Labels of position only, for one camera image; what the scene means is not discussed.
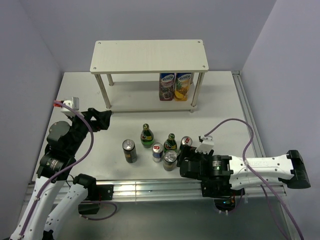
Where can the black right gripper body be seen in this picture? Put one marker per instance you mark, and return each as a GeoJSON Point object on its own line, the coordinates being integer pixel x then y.
{"type": "Point", "coordinates": [190, 152]}

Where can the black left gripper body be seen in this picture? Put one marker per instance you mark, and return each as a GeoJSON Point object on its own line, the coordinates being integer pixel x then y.
{"type": "Point", "coordinates": [81, 129]}

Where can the dark olive beverage can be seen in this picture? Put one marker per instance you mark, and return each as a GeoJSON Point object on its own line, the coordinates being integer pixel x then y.
{"type": "Point", "coordinates": [170, 160]}

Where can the blue silver energy drink can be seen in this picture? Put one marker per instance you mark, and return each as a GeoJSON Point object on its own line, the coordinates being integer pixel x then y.
{"type": "Point", "coordinates": [185, 141]}

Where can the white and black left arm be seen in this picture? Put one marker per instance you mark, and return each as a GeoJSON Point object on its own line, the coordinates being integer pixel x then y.
{"type": "Point", "coordinates": [41, 219]}

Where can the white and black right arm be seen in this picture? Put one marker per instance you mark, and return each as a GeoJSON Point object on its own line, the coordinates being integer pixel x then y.
{"type": "Point", "coordinates": [227, 175]}

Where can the white two-tier shelf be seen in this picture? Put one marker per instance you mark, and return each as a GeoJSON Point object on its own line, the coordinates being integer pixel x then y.
{"type": "Point", "coordinates": [128, 72]}

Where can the short green glass bottle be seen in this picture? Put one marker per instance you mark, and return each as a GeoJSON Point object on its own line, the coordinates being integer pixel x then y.
{"type": "Point", "coordinates": [170, 143]}

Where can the small red-tab silver can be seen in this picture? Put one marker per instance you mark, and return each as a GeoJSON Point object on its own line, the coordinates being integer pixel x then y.
{"type": "Point", "coordinates": [157, 152]}

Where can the black and gold can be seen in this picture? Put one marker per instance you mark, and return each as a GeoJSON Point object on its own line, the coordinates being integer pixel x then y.
{"type": "Point", "coordinates": [129, 150]}

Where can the tall green glass bottle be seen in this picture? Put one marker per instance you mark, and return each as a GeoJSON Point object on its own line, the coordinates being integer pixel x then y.
{"type": "Point", "coordinates": [147, 137]}

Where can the purple grape juice carton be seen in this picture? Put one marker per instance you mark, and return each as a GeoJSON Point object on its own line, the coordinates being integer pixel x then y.
{"type": "Point", "coordinates": [166, 86]}

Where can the yellow pineapple juice carton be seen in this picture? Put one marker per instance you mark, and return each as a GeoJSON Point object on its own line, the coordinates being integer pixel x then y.
{"type": "Point", "coordinates": [182, 86]}

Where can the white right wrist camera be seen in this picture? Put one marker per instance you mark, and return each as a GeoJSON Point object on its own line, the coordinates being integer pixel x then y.
{"type": "Point", "coordinates": [206, 144]}

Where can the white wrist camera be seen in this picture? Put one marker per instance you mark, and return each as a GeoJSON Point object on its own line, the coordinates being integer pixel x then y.
{"type": "Point", "coordinates": [73, 103]}
{"type": "Point", "coordinates": [206, 144]}

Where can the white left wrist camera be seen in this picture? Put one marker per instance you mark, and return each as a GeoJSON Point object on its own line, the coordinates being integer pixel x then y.
{"type": "Point", "coordinates": [73, 103]}

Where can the aluminium front rail frame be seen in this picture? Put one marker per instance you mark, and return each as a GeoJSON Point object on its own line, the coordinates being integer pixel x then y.
{"type": "Point", "coordinates": [147, 190]}

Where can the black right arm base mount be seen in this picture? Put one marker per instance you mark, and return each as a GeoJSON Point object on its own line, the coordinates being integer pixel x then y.
{"type": "Point", "coordinates": [226, 200]}

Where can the aluminium right side rail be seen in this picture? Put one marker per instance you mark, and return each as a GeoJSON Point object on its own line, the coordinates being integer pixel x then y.
{"type": "Point", "coordinates": [257, 145]}

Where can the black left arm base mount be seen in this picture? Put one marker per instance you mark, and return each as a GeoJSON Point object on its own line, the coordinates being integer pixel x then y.
{"type": "Point", "coordinates": [94, 202]}

